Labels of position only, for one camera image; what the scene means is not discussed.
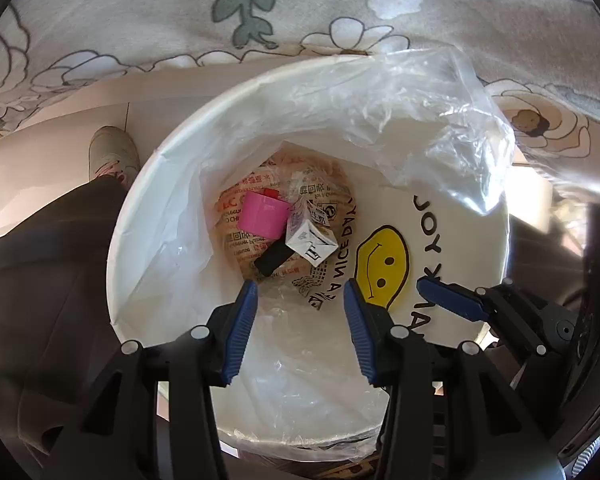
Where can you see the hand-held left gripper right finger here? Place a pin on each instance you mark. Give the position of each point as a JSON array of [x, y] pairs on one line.
[[360, 332]]

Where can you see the white patterned carton box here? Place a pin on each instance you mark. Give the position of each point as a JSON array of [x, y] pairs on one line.
[[307, 237]]

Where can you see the clear plastic bin liner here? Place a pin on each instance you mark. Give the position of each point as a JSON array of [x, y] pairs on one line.
[[405, 110]]

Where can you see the floral printed blanket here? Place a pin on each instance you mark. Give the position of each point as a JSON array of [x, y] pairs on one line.
[[155, 10]]

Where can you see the person's white shoe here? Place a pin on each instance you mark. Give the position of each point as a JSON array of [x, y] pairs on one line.
[[112, 155]]

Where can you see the black cylinder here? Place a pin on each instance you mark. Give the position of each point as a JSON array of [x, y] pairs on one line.
[[272, 257]]

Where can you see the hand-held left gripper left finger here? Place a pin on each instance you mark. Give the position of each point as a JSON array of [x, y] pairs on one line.
[[240, 332]]

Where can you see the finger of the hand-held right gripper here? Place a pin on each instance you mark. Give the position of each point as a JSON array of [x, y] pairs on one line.
[[445, 297]]

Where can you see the red small item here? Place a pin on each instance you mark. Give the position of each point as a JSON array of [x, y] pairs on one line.
[[269, 193]]

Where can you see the white trash bin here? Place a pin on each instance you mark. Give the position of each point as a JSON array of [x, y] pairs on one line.
[[145, 240]]

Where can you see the pink cup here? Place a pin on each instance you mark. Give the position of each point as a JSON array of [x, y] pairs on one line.
[[262, 215]]

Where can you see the person's grey trouser leg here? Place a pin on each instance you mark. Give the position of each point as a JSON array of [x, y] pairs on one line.
[[40, 270]]

